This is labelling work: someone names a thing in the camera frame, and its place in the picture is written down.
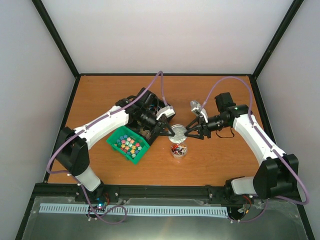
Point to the light blue cable duct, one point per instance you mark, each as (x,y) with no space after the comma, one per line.
(139,210)

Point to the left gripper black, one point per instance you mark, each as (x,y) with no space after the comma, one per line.
(158,127)

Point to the green plastic bin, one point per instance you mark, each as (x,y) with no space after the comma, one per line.
(129,144)

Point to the clear plastic jar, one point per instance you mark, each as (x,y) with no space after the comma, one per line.
(179,150)

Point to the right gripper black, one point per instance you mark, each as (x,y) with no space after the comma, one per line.
(202,129)

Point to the black popsicle candy bin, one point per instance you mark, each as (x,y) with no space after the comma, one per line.
(143,130)

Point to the metal jar lid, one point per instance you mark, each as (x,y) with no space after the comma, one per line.
(179,134)

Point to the black lollipop bin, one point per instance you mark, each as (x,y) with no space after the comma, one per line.
(150,103)

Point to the metal scoop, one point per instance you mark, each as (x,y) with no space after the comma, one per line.
(195,107)

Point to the black frame rail front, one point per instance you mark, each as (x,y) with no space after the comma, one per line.
(113,193)

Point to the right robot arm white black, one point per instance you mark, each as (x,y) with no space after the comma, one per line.
(275,175)

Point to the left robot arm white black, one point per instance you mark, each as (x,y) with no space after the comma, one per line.
(73,145)

